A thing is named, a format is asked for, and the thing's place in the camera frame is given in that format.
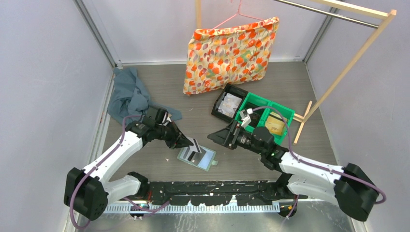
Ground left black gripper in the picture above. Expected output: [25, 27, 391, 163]
[155, 120, 193, 150]

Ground gold VIP card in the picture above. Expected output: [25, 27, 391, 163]
[265, 113, 288, 136]

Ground green bin with gold card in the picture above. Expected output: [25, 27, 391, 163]
[258, 101, 295, 145]

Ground wooden clothes rack frame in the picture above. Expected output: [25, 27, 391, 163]
[195, 0, 396, 143]

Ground blue grey cloth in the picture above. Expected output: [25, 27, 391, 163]
[107, 68, 182, 124]

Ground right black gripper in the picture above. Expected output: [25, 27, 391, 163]
[208, 119, 265, 156]

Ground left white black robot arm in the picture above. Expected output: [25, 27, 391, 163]
[63, 107, 199, 221]

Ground black plastic bin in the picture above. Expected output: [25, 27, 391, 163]
[211, 84, 249, 122]

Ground green bin with black card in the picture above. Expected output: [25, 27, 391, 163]
[234, 92, 271, 129]

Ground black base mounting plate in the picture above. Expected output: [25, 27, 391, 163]
[128, 180, 295, 206]

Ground floral orange pillow bag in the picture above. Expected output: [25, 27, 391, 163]
[183, 17, 279, 95]

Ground pink wire hanger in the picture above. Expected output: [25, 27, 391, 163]
[212, 0, 263, 29]

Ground metal hanging rod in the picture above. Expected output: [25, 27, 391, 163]
[274, 0, 379, 29]

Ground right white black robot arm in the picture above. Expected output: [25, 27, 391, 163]
[207, 121, 380, 221]

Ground aluminium rail frame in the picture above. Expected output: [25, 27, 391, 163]
[67, 179, 361, 215]

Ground white patterned cards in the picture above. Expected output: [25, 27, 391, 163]
[218, 93, 242, 118]

